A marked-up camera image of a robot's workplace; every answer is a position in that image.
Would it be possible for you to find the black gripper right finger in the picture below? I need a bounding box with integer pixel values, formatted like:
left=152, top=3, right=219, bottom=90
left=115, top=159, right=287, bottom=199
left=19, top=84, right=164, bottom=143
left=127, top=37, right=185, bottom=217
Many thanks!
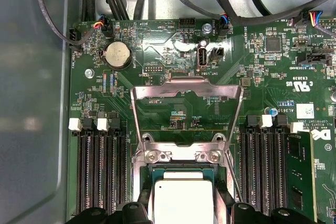
left=214, top=187, right=319, bottom=224

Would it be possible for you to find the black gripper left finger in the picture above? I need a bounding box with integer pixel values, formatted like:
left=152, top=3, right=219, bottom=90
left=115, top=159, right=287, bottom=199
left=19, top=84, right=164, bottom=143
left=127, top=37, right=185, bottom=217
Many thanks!
left=65, top=182, right=154, bottom=224

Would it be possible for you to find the metal locking lever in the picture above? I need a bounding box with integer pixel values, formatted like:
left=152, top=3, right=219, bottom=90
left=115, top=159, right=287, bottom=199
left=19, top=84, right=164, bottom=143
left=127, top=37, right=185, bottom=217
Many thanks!
left=225, top=152, right=244, bottom=205

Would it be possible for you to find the silver CPU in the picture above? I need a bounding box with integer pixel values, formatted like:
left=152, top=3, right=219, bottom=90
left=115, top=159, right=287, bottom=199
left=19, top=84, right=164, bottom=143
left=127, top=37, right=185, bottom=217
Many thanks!
left=148, top=167, right=223, bottom=224

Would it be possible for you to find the metal socket cover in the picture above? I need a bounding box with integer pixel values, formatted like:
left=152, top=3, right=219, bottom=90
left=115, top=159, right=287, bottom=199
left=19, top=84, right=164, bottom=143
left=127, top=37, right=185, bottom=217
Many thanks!
left=130, top=76, right=245, bottom=163

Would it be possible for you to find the CPU socket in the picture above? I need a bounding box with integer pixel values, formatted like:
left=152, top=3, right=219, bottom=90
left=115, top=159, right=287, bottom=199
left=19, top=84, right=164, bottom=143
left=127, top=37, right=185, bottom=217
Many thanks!
left=130, top=132, right=238, bottom=224

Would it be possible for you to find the black RAM slot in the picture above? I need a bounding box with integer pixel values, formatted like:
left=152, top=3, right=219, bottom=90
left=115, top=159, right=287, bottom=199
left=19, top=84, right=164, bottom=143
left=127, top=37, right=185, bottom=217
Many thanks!
left=96, top=118, right=116, bottom=210
left=240, top=115, right=257, bottom=209
left=255, top=115, right=273, bottom=214
left=68, top=118, right=90, bottom=216
left=81, top=118, right=102, bottom=213
left=270, top=115, right=289, bottom=216
left=108, top=118, right=129, bottom=208

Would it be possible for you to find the green RAM stick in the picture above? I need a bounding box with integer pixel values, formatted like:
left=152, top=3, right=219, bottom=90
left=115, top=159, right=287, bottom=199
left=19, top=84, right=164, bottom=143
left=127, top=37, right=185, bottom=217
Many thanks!
left=286, top=129, right=320, bottom=224

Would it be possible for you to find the green motherboard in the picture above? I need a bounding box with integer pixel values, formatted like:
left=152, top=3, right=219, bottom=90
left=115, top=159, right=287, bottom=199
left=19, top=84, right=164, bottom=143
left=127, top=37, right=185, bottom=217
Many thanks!
left=67, top=18, right=336, bottom=224

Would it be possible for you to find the silver coin cell battery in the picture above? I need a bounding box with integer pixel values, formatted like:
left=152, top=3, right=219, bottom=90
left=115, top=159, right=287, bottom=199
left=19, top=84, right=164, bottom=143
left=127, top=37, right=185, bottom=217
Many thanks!
left=100, top=39, right=134, bottom=71

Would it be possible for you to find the silver internal USB port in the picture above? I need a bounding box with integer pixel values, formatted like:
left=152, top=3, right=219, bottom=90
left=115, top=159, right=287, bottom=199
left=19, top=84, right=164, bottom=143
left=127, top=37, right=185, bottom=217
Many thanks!
left=196, top=46, right=208, bottom=68

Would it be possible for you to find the black PC case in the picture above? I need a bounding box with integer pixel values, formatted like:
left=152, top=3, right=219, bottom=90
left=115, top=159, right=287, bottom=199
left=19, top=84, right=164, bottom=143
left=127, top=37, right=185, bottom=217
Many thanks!
left=0, top=0, right=336, bottom=224

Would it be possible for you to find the fan connector with coloured wires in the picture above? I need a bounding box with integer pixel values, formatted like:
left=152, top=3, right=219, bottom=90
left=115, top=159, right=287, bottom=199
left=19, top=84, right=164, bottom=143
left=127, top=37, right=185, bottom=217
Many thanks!
left=218, top=12, right=232, bottom=38
left=289, top=9, right=324, bottom=28
left=92, top=15, right=112, bottom=38

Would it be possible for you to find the grey sleeved fan cable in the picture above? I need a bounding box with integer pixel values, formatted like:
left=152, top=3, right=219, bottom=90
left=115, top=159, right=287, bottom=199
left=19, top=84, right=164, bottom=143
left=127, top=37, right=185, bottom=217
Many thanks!
left=35, top=0, right=81, bottom=51

